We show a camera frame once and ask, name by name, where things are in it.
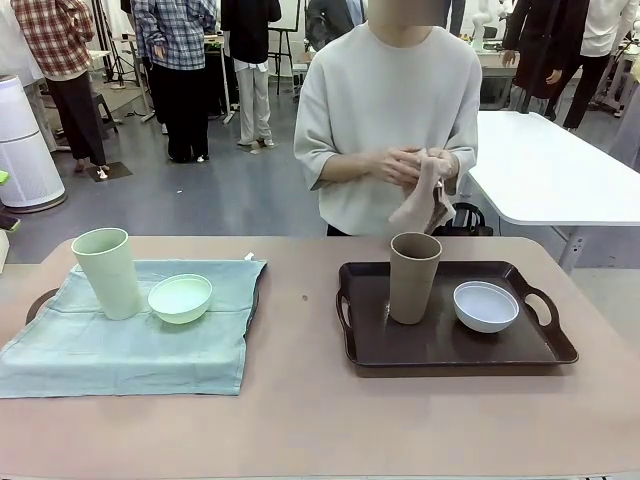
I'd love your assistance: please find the white air purifier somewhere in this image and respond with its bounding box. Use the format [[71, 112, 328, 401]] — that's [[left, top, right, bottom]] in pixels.
[[0, 73, 67, 214]]

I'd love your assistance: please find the person in white shirt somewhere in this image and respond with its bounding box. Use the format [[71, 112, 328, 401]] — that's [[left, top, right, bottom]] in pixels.
[[293, 0, 482, 237]]

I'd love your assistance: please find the person in blue plaid shirt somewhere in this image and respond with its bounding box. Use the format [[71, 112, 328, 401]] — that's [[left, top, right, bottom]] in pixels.
[[132, 0, 219, 164]]

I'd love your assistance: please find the person in black jacket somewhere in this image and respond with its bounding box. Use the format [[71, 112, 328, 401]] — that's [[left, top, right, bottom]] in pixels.
[[305, 0, 369, 51]]

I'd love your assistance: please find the dark brown tray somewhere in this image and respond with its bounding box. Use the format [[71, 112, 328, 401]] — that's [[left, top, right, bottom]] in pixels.
[[24, 277, 261, 334], [337, 259, 580, 377]]

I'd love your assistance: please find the person in white top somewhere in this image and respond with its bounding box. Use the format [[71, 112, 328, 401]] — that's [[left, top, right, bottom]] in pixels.
[[562, 0, 626, 132]]

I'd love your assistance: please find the pale blue bowl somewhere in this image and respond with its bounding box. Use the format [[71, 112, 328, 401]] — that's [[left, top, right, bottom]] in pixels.
[[453, 280, 521, 334]]

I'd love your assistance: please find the white side table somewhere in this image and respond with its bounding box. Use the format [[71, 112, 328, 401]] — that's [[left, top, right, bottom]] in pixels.
[[467, 110, 640, 274]]

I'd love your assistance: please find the beige cloth mat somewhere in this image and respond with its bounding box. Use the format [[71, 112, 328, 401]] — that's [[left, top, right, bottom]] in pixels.
[[388, 148, 457, 236]]

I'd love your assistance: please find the tall brown cup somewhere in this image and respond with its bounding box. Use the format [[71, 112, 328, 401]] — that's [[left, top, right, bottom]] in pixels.
[[389, 232, 444, 325]]

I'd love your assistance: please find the black bag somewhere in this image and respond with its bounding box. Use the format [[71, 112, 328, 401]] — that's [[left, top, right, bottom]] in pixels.
[[439, 203, 495, 237]]

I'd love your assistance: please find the person's right hand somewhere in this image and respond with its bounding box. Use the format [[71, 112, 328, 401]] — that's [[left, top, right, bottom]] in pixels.
[[377, 147, 427, 188]]

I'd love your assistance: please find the black floor stand base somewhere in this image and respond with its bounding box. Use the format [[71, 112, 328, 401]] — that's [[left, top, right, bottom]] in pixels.
[[85, 162, 134, 182]]

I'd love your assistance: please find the person in dark long coat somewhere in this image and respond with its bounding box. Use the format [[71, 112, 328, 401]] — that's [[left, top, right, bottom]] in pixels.
[[502, 0, 591, 119]]

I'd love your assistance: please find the person's left hand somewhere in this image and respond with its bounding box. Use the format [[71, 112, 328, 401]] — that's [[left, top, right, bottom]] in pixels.
[[426, 148, 459, 181]]

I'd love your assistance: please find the black step stool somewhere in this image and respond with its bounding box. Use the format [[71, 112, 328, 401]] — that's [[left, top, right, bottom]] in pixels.
[[88, 92, 120, 135]]

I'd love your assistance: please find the person in red plaid shirt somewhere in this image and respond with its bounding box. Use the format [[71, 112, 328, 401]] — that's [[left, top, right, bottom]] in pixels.
[[10, 0, 109, 174]]

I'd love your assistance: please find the light green bowl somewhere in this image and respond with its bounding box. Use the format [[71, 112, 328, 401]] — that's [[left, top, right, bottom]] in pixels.
[[147, 273, 214, 326]]

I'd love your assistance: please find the tall light green cup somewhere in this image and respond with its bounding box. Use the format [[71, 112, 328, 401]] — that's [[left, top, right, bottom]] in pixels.
[[71, 227, 144, 321]]

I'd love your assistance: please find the teal cloth mat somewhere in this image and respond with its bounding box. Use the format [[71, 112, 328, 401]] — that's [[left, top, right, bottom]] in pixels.
[[0, 253, 269, 399]]

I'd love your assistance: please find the person's right forearm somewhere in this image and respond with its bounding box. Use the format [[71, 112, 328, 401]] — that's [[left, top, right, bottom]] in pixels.
[[319, 152, 384, 184]]

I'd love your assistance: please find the person in white trousers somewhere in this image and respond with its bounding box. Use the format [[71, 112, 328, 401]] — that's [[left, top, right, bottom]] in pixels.
[[222, 0, 282, 149]]

